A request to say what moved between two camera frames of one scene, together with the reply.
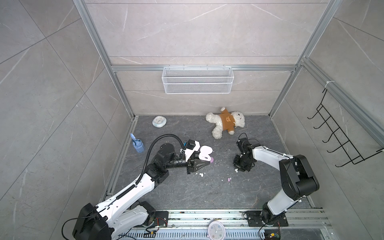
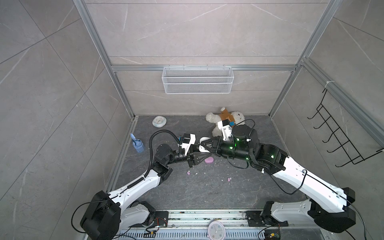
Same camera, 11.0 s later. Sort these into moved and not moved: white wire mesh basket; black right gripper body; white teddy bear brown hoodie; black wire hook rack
Moved: black right gripper body
Not moved: white teddy bear brown hoodie; white wire mesh basket; black wire hook rack
